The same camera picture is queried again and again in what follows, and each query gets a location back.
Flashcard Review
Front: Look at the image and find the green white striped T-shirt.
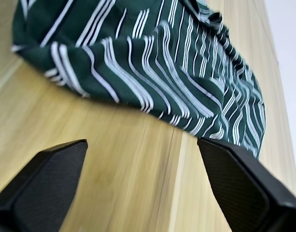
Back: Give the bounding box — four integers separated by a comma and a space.
10, 0, 267, 160

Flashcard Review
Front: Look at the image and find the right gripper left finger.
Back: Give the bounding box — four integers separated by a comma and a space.
0, 139, 88, 232

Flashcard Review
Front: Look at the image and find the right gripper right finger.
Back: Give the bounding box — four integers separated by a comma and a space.
197, 137, 296, 232

